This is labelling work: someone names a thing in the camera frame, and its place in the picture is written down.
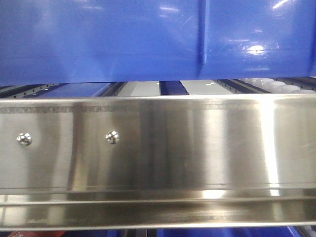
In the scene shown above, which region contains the right dome-head bolt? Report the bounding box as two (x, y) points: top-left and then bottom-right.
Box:
(104, 130), (119, 145)

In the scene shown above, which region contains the stainless steel front rail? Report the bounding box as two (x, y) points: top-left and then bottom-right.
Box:
(0, 94), (316, 231)

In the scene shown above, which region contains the left dome-head bolt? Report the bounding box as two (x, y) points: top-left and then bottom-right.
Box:
(17, 133), (33, 146)

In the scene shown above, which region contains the large blue plastic bin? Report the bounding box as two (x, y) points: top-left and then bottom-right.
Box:
(0, 0), (316, 85)

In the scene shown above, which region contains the dome-head bolt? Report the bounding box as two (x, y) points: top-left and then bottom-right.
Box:
(17, 133), (33, 146)
(104, 130), (119, 145)

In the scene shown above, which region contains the white conveyor rollers track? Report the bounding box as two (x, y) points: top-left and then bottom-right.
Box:
(241, 77), (316, 94)

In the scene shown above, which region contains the blue bin below rail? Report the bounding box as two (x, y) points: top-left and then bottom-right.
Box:
(157, 226), (301, 237)

